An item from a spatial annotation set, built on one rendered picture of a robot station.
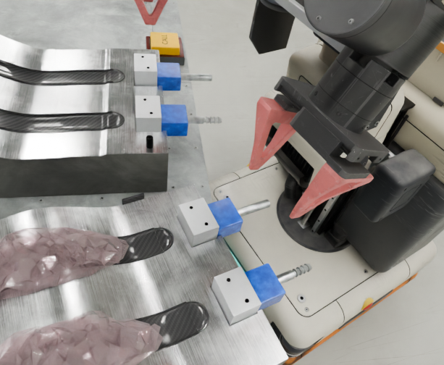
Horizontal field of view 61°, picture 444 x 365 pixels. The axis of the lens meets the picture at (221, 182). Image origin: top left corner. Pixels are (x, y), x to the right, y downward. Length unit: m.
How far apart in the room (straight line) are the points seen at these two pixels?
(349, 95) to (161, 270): 0.29
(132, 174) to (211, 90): 1.61
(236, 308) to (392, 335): 1.17
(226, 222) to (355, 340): 1.06
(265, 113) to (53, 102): 0.38
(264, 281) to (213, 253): 0.07
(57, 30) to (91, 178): 0.48
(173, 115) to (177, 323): 0.29
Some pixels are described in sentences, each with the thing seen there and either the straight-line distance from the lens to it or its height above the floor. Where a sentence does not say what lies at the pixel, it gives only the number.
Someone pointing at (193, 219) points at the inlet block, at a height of 0.88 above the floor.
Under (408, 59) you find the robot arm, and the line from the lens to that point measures 0.33.
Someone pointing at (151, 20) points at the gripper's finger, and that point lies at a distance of 0.57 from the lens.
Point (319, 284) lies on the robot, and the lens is 1.19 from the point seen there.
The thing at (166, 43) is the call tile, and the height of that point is 0.84.
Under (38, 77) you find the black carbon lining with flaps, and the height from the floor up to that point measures 0.88.
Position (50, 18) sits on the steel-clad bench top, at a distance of 1.03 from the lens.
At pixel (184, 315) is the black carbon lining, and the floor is 0.85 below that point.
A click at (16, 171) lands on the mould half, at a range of 0.59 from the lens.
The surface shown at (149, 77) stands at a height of 0.91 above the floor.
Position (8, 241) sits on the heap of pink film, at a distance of 0.43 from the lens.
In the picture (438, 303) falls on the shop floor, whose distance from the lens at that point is 1.73.
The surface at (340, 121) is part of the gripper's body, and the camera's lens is 0.33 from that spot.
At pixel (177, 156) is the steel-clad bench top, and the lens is 0.66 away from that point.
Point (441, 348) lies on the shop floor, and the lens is 1.65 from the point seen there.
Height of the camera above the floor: 1.28
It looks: 50 degrees down
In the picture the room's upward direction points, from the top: 12 degrees clockwise
